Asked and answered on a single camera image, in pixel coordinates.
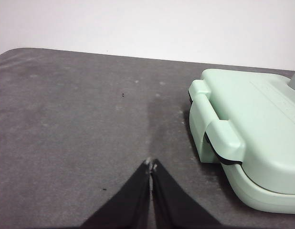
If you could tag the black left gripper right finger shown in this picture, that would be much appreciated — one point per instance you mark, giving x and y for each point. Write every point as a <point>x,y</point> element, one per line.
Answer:
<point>176,205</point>

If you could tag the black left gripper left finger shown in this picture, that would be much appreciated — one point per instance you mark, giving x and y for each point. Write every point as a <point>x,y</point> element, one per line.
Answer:
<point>128,205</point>

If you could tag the mint green hinged grill cover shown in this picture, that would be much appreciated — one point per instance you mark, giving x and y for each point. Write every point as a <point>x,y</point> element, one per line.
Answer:
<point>257,114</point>

